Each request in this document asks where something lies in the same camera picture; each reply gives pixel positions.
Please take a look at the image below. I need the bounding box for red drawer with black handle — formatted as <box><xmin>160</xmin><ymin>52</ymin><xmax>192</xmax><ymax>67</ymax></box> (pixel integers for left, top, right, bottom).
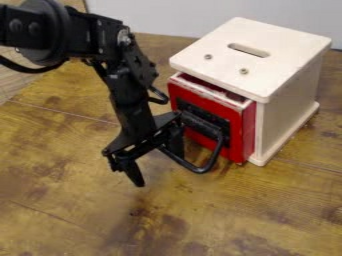
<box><xmin>162</xmin><ymin>72</ymin><xmax>257</xmax><ymax>174</ymax></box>

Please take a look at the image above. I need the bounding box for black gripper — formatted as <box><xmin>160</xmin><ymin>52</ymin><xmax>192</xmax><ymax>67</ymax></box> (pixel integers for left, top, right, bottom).
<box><xmin>102</xmin><ymin>103</ymin><xmax>184</xmax><ymax>187</ymax></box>

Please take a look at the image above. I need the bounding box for black cable loop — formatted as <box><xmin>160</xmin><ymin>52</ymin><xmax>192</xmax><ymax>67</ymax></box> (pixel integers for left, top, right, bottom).
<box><xmin>146</xmin><ymin>85</ymin><xmax>171</xmax><ymax>105</ymax></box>

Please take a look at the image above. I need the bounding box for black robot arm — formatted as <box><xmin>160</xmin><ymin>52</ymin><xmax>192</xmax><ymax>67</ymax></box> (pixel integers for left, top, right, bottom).
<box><xmin>0</xmin><ymin>0</ymin><xmax>182</xmax><ymax>187</ymax></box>

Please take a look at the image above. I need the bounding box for white wooden drawer box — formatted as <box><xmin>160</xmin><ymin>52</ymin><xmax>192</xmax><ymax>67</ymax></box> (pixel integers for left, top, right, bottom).
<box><xmin>170</xmin><ymin>17</ymin><xmax>331</xmax><ymax>166</ymax></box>

